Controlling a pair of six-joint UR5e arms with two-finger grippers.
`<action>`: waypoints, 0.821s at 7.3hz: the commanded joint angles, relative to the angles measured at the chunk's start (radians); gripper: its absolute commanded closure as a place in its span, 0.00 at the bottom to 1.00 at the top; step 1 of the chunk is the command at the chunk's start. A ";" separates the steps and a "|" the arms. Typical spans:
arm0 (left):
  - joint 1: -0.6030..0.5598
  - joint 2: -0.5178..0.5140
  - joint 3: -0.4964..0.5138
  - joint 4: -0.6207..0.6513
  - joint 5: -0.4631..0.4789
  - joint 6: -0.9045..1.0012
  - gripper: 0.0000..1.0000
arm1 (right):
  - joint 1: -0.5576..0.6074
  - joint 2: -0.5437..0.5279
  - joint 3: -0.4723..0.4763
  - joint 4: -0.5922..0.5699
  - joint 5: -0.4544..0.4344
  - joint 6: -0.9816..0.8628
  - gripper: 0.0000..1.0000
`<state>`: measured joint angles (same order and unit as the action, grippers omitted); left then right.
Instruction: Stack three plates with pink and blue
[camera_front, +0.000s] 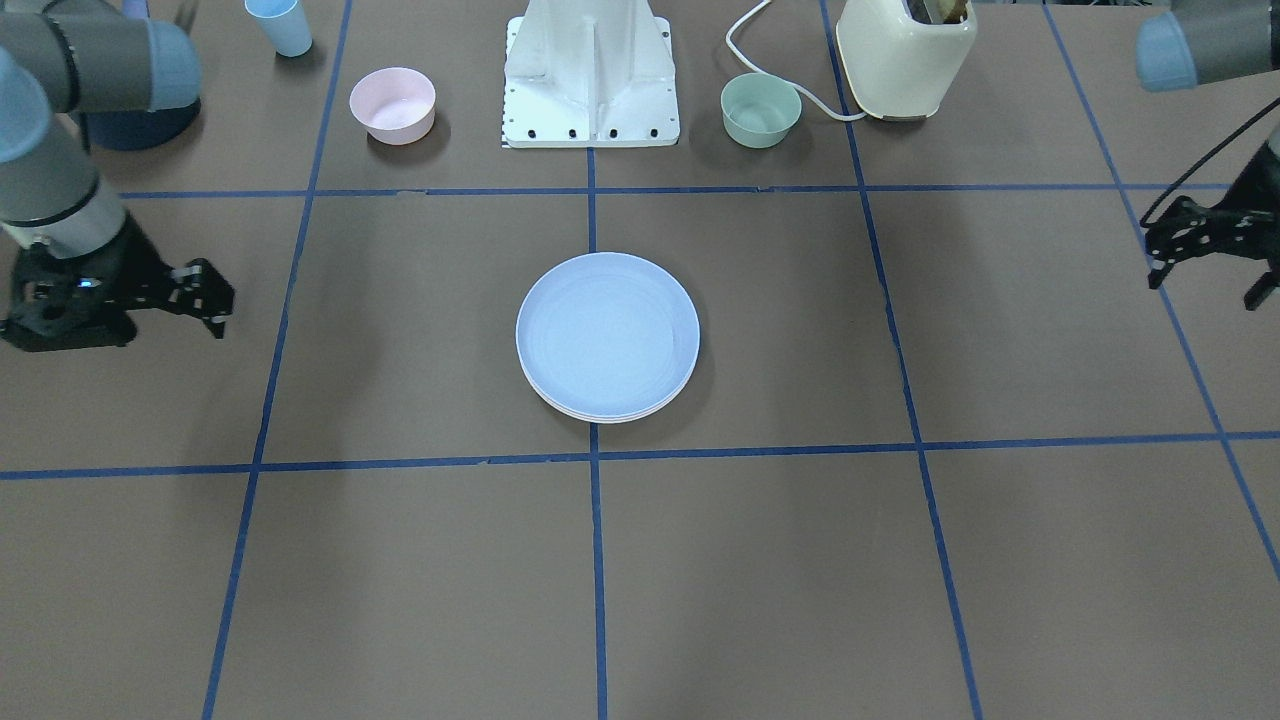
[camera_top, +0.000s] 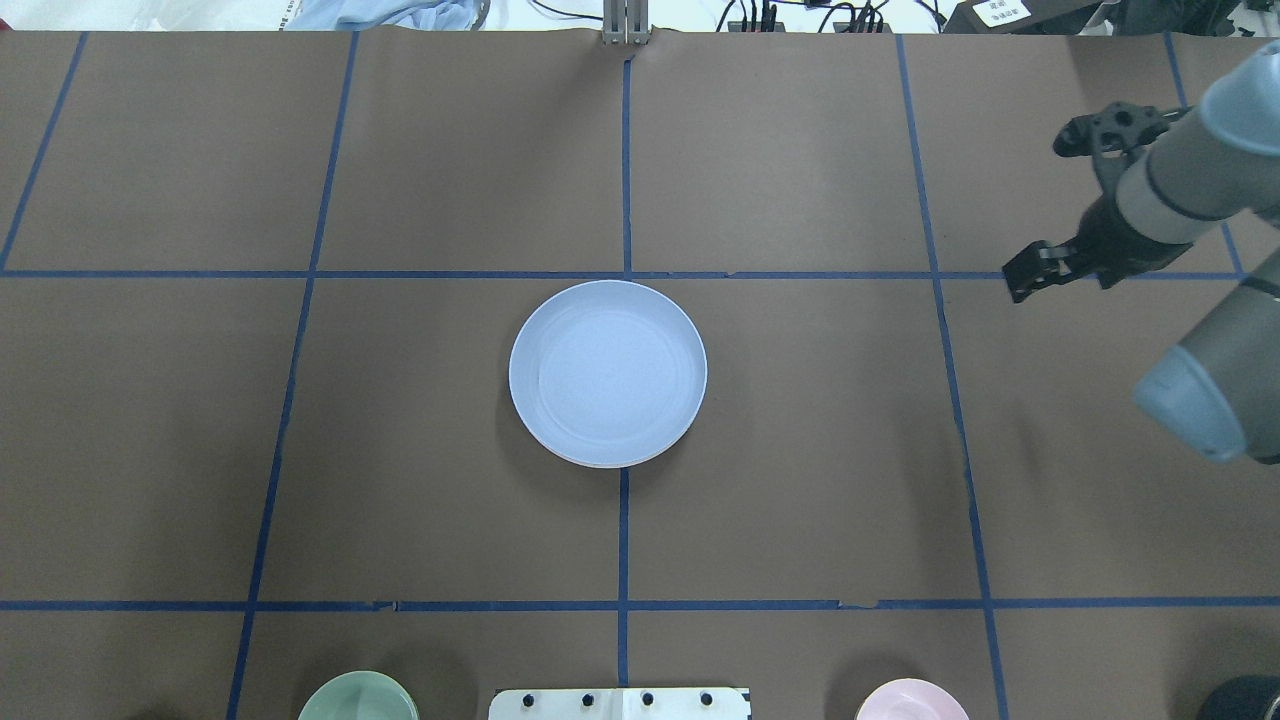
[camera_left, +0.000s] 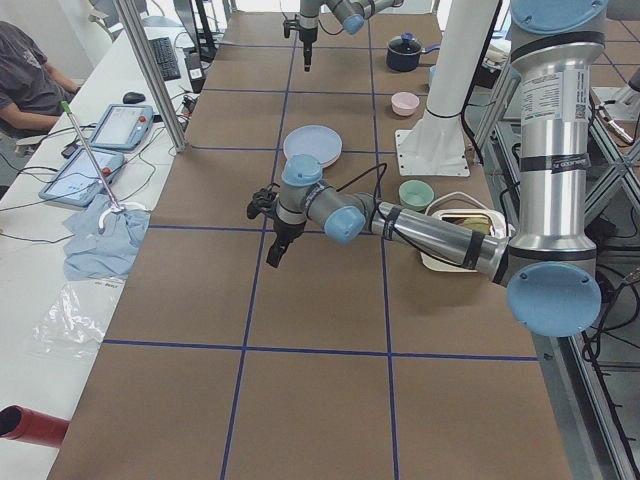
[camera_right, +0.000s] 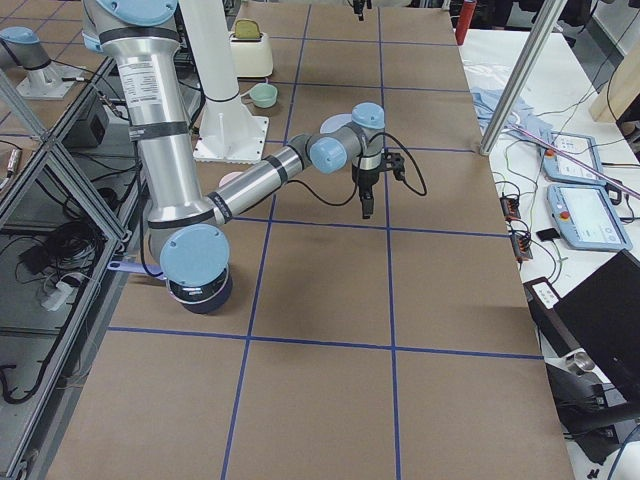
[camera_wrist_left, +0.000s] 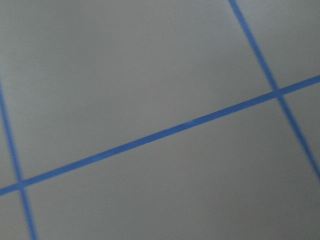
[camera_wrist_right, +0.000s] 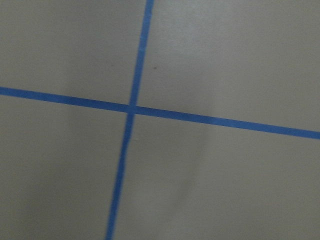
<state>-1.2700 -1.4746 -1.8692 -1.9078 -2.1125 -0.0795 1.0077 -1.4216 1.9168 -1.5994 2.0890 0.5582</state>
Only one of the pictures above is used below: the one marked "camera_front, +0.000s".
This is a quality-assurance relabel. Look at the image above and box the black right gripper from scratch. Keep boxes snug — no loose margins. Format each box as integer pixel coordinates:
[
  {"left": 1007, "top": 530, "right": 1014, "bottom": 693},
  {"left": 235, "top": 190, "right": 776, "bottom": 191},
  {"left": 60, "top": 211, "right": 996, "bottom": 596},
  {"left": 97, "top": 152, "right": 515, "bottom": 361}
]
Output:
[{"left": 63, "top": 215, "right": 236, "bottom": 340}]

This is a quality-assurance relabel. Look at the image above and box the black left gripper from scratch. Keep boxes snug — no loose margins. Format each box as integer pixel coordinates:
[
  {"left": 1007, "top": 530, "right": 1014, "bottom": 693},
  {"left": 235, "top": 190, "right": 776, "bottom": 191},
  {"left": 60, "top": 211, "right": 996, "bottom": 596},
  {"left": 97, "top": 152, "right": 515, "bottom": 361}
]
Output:
[{"left": 1146, "top": 150, "right": 1280, "bottom": 311}]

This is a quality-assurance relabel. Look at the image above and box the light blue plate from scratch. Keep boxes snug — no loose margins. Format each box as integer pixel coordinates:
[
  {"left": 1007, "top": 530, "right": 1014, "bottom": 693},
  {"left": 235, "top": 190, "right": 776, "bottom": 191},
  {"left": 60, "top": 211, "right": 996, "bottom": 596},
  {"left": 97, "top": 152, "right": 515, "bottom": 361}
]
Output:
[{"left": 515, "top": 252, "right": 701, "bottom": 415}]

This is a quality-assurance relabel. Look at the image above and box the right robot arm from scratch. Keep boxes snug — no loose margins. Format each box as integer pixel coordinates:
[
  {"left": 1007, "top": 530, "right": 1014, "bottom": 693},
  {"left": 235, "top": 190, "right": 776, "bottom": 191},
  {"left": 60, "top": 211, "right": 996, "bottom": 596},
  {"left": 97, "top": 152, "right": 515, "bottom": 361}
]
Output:
[{"left": 3, "top": 1, "right": 236, "bottom": 352}]

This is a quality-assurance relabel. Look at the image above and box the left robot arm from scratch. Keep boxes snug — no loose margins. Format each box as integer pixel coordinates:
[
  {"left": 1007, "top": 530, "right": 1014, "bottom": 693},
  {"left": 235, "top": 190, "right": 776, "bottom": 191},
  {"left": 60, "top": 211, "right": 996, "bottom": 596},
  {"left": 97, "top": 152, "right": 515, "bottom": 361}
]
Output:
[{"left": 1135, "top": 1, "right": 1279, "bottom": 311}]

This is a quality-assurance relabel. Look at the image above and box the dark blue pot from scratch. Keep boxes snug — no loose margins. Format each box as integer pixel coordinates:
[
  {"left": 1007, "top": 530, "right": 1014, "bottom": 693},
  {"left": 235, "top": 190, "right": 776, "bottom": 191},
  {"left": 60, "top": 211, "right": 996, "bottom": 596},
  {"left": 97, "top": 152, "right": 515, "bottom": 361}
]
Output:
[{"left": 76, "top": 97, "right": 202, "bottom": 152}]

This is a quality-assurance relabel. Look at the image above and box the pink bowl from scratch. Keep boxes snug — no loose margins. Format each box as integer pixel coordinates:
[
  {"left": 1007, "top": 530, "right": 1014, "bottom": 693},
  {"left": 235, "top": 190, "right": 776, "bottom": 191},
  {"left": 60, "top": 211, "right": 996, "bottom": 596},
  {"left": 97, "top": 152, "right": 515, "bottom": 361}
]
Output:
[{"left": 348, "top": 67, "right": 438, "bottom": 146}]

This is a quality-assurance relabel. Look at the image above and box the light blue cup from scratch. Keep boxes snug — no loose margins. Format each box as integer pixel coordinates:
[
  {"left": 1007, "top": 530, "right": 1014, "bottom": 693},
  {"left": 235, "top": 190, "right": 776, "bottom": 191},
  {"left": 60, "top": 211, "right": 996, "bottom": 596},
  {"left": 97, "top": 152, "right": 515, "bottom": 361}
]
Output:
[{"left": 243, "top": 0, "right": 314, "bottom": 58}]

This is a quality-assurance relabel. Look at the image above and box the cream toaster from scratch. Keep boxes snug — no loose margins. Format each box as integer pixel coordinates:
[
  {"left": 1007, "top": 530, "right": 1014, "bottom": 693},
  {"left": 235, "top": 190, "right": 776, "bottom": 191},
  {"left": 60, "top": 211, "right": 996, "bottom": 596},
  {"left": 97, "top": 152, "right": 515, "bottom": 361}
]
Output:
[{"left": 835, "top": 1, "right": 978, "bottom": 122}]

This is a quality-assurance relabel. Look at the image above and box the cream plate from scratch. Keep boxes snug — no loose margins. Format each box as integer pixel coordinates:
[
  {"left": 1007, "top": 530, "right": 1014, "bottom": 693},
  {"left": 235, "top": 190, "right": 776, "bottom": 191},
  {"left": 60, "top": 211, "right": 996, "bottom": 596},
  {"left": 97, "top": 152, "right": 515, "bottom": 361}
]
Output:
[{"left": 532, "top": 387, "right": 684, "bottom": 424}]

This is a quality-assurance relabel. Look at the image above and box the green bowl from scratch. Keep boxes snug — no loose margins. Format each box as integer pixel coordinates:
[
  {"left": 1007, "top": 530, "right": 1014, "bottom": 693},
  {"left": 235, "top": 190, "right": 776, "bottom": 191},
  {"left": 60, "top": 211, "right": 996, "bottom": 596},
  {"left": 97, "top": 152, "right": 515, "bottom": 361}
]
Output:
[{"left": 719, "top": 73, "right": 803, "bottom": 149}]

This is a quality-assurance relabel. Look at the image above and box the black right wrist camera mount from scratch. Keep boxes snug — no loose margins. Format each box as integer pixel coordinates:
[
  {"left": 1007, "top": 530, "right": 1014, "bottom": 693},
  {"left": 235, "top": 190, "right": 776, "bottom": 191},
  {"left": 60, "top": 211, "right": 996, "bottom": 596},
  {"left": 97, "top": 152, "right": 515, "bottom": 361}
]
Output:
[{"left": 3, "top": 243, "right": 137, "bottom": 352}]

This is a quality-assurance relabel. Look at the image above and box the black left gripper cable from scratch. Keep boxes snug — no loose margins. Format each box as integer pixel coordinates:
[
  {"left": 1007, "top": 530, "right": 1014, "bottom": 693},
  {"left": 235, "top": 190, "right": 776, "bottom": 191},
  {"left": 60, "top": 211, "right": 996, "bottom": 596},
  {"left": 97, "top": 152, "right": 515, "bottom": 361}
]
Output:
[{"left": 1139, "top": 95, "right": 1280, "bottom": 229}]

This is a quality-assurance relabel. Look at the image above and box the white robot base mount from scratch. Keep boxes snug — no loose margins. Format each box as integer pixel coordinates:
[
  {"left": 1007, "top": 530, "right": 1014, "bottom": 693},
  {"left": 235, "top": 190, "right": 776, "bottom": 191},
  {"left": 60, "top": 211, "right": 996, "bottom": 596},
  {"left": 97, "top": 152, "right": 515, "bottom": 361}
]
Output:
[{"left": 500, "top": 1, "right": 681, "bottom": 149}]

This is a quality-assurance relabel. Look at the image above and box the white toaster cable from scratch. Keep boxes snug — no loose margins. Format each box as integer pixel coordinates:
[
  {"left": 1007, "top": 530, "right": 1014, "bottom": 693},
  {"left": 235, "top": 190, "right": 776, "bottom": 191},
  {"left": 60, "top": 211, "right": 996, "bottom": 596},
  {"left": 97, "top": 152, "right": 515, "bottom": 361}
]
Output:
[{"left": 724, "top": 0, "right": 867, "bottom": 123}]

